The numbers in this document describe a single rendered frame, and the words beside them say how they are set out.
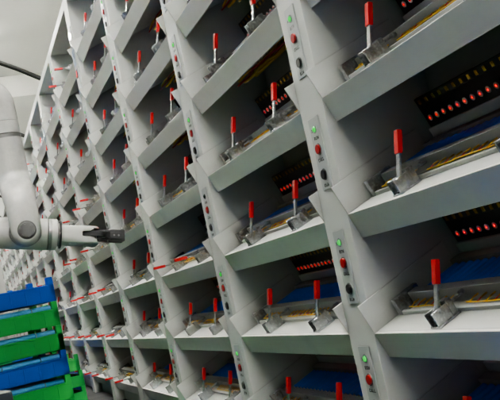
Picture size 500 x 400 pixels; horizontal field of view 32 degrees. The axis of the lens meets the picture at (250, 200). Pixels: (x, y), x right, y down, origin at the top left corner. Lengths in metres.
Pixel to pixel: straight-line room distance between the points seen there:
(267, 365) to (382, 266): 0.72
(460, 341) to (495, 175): 0.25
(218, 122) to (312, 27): 0.70
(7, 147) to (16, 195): 0.15
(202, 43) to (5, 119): 0.58
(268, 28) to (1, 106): 0.98
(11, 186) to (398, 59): 1.33
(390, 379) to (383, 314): 0.10
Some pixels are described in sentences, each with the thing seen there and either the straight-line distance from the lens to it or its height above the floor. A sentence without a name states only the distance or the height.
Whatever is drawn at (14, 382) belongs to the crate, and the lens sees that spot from 2.83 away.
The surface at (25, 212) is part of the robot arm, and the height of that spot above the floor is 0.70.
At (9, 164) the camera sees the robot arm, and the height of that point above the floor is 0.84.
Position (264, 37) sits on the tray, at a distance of 1.62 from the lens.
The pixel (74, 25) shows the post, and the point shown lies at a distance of 3.58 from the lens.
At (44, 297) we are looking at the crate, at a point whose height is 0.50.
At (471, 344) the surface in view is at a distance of 1.16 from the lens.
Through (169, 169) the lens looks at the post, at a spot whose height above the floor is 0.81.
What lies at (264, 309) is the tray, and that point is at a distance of 2.02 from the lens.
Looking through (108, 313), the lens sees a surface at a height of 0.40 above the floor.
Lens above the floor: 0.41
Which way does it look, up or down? 5 degrees up
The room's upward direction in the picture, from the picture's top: 12 degrees counter-clockwise
